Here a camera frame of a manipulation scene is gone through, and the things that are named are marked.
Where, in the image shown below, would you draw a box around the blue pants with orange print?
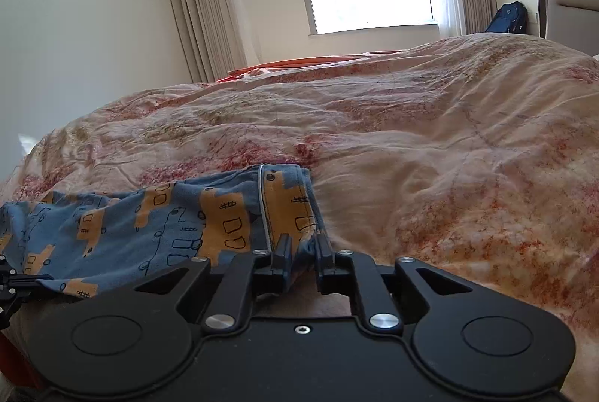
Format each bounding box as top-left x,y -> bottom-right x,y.
0,163 -> 331,304

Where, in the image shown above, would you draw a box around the blue backpack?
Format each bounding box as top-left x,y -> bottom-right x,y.
485,1 -> 529,34

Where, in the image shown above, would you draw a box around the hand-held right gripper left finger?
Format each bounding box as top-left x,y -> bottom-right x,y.
133,234 -> 293,335

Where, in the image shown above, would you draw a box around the floral beige quilt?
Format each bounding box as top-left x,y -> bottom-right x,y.
0,32 -> 599,384

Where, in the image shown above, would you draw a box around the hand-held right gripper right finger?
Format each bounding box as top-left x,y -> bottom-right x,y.
314,235 -> 474,335

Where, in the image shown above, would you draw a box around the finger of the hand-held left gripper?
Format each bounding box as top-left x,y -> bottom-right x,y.
0,255 -> 55,329

